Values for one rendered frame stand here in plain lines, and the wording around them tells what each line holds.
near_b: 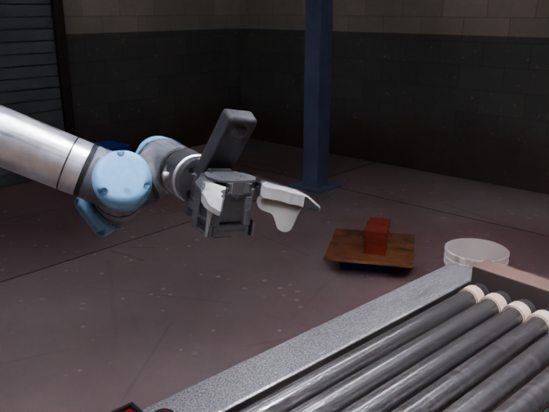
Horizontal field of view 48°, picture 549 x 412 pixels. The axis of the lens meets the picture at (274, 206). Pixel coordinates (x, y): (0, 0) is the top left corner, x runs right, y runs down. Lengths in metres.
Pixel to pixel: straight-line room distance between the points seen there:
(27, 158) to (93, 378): 2.01
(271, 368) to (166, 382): 1.67
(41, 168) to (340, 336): 0.59
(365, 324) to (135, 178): 0.56
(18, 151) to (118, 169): 0.12
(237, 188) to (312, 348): 0.38
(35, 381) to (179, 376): 0.59
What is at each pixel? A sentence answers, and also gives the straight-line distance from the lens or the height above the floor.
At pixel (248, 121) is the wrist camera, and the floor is 1.33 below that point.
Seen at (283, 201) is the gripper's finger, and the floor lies 1.23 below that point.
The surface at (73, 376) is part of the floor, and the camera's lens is 2.81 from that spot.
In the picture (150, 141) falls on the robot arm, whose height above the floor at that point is 1.27.
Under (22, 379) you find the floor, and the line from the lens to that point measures 2.86.
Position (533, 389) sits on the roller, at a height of 0.92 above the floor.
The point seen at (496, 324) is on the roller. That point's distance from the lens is 1.22.
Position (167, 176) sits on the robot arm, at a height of 1.24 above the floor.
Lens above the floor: 1.47
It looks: 18 degrees down
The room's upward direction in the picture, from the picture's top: straight up
